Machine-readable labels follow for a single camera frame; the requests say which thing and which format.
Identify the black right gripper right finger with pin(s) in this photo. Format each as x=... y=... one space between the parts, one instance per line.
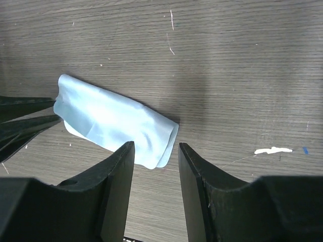
x=221 y=207

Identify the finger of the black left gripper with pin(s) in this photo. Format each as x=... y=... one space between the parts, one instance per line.
x=16 y=134
x=15 y=107

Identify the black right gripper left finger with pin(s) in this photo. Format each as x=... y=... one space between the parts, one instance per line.
x=91 y=206

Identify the light blue cleaning cloth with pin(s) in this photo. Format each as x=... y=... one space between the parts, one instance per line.
x=109 y=120

